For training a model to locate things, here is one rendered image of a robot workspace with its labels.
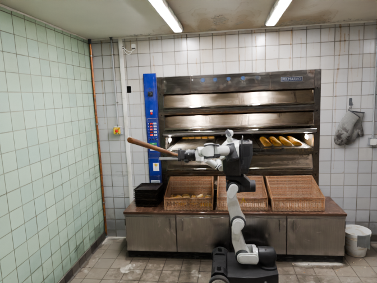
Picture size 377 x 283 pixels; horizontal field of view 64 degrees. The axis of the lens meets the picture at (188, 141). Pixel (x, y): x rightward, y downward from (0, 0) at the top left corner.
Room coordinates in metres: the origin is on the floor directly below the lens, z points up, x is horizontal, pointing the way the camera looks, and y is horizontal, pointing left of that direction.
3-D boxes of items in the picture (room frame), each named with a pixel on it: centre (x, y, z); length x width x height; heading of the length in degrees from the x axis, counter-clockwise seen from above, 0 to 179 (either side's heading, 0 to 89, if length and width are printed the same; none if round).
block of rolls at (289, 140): (4.02, -1.23, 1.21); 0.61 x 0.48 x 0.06; 173
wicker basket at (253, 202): (3.39, -0.59, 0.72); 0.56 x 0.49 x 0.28; 83
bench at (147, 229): (3.39, -0.45, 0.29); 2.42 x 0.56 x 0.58; 83
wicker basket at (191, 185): (3.47, 0.01, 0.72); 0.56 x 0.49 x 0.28; 84
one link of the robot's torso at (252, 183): (2.79, -0.48, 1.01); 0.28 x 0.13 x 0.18; 83
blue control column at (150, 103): (4.71, 0.32, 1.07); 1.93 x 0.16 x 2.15; 173
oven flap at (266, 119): (3.66, -0.60, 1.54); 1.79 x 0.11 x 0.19; 83
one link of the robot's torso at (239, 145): (2.80, -0.45, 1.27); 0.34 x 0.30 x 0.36; 168
